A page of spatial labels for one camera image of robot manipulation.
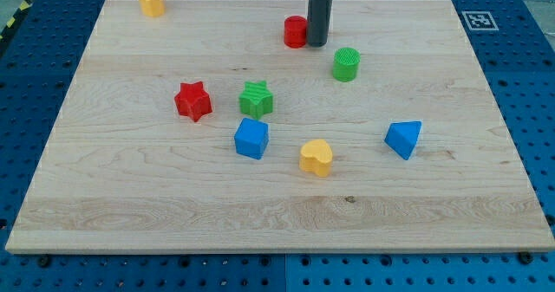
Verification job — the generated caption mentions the red cylinder block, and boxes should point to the red cylinder block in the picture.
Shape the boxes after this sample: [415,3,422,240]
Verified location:
[284,16,307,49]

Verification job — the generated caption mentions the light wooden board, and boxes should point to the light wooden board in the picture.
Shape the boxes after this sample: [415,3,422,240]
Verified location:
[6,0,554,254]

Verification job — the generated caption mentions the blue cube block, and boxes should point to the blue cube block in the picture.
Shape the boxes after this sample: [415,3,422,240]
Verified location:
[234,118,269,159]

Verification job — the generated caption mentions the green star block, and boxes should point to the green star block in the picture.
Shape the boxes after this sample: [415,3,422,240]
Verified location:
[238,81,274,120]

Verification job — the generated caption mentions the yellow heart block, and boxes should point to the yellow heart block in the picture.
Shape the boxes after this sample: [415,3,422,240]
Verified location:
[299,139,333,177]

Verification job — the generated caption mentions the red star block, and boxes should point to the red star block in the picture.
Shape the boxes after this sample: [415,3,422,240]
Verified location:
[174,81,212,122]

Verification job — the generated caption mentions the green cylinder block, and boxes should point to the green cylinder block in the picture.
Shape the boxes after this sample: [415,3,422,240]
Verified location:
[332,47,361,82]

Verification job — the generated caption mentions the blue triangle block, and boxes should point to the blue triangle block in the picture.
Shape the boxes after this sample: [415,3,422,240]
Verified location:
[384,121,422,160]

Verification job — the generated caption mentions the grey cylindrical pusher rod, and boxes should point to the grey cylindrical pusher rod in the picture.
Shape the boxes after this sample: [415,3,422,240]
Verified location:
[306,0,333,48]

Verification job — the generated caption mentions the yellow hexagon block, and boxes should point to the yellow hexagon block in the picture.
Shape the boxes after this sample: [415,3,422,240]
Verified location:
[139,0,166,17]

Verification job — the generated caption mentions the white fiducial marker tag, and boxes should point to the white fiducial marker tag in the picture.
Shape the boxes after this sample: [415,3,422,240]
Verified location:
[462,10,499,31]

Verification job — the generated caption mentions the yellow black hazard tape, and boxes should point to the yellow black hazard tape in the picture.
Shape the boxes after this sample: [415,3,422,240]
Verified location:
[1,0,33,43]

